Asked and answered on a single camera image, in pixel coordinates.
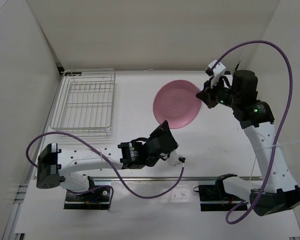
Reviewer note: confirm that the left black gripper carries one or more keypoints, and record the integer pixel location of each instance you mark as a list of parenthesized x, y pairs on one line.
[(164, 128)]

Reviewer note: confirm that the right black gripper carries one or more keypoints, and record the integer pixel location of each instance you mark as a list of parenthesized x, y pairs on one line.
[(206, 94)]

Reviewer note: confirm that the pink plate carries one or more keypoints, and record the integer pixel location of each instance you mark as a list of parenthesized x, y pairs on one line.
[(176, 102)]

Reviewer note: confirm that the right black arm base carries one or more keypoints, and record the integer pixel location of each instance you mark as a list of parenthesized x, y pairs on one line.
[(213, 197)]

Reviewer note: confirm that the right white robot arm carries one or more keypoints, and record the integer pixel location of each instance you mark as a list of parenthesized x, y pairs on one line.
[(279, 191)]

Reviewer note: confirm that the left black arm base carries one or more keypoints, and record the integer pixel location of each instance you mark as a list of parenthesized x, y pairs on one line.
[(98, 199)]

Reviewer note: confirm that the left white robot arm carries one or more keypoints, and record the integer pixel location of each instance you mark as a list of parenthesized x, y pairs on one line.
[(58, 167)]

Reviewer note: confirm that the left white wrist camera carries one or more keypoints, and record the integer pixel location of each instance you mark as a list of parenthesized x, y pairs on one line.
[(173, 159)]

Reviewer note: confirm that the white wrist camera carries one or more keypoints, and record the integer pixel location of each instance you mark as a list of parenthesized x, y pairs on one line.
[(215, 70), (173, 159)]

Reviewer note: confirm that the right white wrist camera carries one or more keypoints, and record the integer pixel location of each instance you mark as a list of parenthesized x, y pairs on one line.
[(215, 70)]

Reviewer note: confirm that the metal wire dish rack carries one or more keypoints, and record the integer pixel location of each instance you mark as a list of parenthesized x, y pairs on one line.
[(85, 102)]

